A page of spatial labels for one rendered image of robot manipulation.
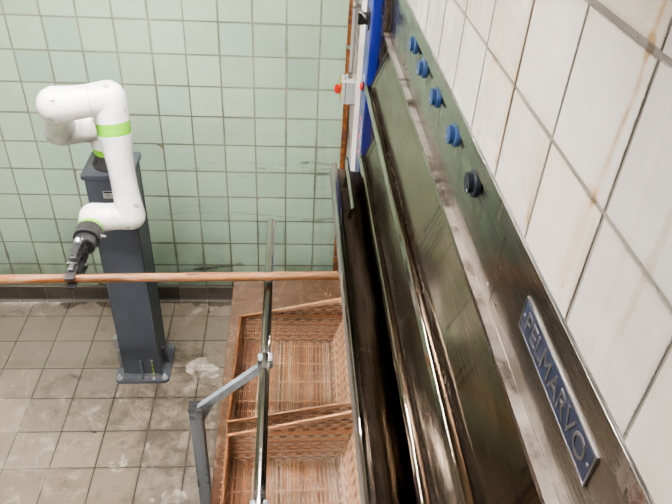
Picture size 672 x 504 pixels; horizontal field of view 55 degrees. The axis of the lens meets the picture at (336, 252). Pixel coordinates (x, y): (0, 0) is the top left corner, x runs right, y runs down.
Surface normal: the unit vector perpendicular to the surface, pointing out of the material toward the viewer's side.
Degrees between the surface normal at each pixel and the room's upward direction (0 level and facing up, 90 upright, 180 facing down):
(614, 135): 90
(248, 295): 0
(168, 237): 90
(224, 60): 90
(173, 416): 0
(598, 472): 90
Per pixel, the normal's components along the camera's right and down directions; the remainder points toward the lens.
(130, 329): 0.06, 0.60
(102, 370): 0.05, -0.80
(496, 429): -0.91, -0.29
